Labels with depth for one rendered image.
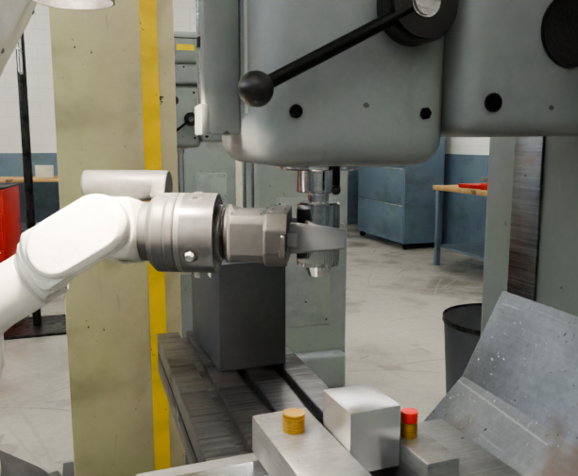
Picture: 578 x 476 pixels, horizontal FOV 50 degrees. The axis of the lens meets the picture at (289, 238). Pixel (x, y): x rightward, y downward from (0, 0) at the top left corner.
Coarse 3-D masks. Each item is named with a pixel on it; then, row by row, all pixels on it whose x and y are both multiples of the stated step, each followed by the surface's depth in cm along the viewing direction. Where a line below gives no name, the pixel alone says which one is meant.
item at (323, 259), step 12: (300, 216) 67; (312, 216) 66; (324, 216) 66; (336, 216) 67; (312, 252) 67; (324, 252) 67; (336, 252) 68; (300, 264) 68; (312, 264) 67; (324, 264) 67; (336, 264) 68
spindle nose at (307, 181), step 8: (304, 176) 66; (312, 176) 66; (320, 176) 65; (328, 176) 66; (304, 184) 66; (312, 184) 66; (320, 184) 66; (328, 184) 66; (304, 192) 66; (312, 192) 66; (320, 192) 66; (328, 192) 66
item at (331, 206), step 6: (300, 204) 67; (306, 204) 66; (312, 204) 66; (318, 204) 66; (324, 204) 66; (330, 204) 66; (336, 204) 67; (300, 210) 67; (306, 210) 66; (312, 210) 66; (318, 210) 66; (324, 210) 66; (330, 210) 66; (336, 210) 67
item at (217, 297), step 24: (240, 264) 105; (192, 288) 124; (216, 288) 105; (240, 288) 105; (264, 288) 107; (216, 312) 106; (240, 312) 106; (264, 312) 108; (216, 336) 107; (240, 336) 107; (264, 336) 108; (216, 360) 108; (240, 360) 107; (264, 360) 109
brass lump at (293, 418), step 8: (288, 408) 61; (296, 408) 61; (288, 416) 60; (296, 416) 59; (304, 416) 60; (288, 424) 60; (296, 424) 59; (304, 424) 60; (288, 432) 60; (296, 432) 60
